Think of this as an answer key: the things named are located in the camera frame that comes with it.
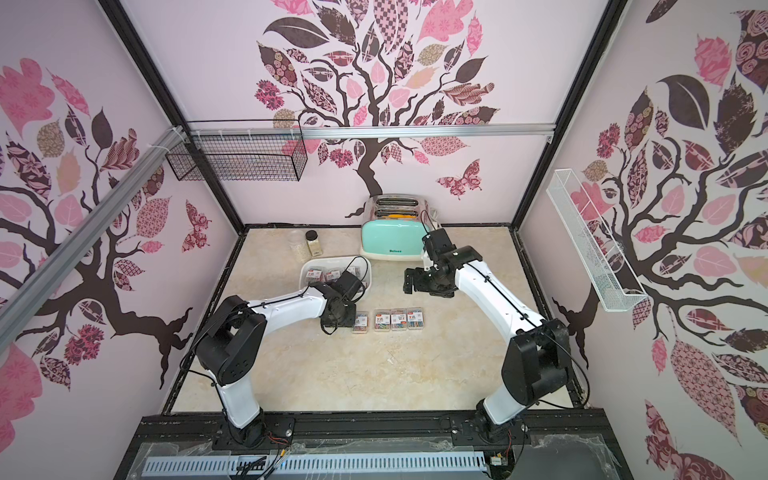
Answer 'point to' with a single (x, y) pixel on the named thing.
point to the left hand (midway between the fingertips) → (343, 324)
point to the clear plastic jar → (298, 243)
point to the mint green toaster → (393, 227)
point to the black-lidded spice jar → (313, 243)
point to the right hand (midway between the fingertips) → (419, 292)
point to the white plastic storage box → (328, 268)
